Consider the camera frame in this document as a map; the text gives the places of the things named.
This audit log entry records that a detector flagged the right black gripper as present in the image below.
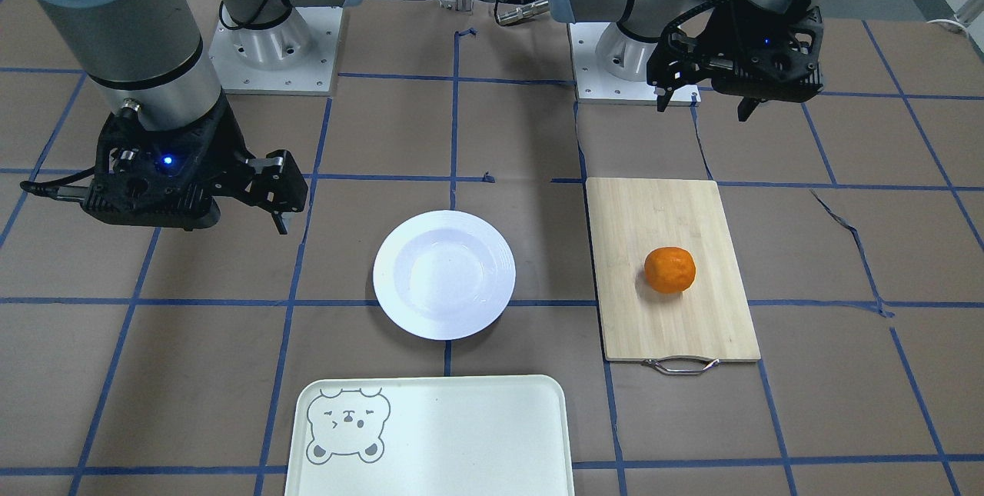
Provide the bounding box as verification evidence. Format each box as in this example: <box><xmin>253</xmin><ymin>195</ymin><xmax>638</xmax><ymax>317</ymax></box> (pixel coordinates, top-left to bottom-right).
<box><xmin>81</xmin><ymin>100</ymin><xmax>308</xmax><ymax>235</ymax></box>

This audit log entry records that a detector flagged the orange fruit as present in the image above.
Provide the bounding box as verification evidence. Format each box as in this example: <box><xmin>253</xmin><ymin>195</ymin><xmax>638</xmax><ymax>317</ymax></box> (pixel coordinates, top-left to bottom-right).
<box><xmin>643</xmin><ymin>247</ymin><xmax>696</xmax><ymax>294</ymax></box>

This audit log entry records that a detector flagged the white round plate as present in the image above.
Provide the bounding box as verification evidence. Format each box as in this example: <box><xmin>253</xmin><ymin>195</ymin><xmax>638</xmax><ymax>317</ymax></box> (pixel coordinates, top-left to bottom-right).
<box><xmin>372</xmin><ymin>210</ymin><xmax>517</xmax><ymax>341</ymax></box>

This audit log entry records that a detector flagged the cream bear tray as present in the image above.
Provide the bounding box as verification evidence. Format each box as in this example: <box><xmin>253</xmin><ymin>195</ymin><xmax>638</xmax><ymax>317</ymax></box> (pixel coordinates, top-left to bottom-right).
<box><xmin>285</xmin><ymin>374</ymin><xmax>575</xmax><ymax>495</ymax></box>

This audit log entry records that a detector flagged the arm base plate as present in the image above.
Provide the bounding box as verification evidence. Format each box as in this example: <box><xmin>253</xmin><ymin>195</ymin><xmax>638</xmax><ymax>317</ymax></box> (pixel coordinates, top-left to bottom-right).
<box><xmin>568</xmin><ymin>22</ymin><xmax>657</xmax><ymax>106</ymax></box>
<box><xmin>208</xmin><ymin>8</ymin><xmax>344</xmax><ymax>96</ymax></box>

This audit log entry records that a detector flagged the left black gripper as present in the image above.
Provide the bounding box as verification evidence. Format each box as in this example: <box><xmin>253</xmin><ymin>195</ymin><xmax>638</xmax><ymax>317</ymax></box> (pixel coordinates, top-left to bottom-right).
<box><xmin>647</xmin><ymin>3</ymin><xmax>825</xmax><ymax>122</ymax></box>

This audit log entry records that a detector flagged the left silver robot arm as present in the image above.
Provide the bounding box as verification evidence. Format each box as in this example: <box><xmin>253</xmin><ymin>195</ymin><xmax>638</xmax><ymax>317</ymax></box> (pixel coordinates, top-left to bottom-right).
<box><xmin>546</xmin><ymin>0</ymin><xmax>825</xmax><ymax>121</ymax></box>

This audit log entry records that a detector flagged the bamboo cutting board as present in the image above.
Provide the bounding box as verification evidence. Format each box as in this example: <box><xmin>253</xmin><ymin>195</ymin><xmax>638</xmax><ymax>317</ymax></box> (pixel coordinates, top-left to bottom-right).
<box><xmin>586</xmin><ymin>177</ymin><xmax>760</xmax><ymax>374</ymax></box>

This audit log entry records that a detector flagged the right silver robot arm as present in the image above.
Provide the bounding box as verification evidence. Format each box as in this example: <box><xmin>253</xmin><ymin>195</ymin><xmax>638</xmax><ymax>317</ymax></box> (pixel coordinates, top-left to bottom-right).
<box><xmin>20</xmin><ymin>0</ymin><xmax>362</xmax><ymax>235</ymax></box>

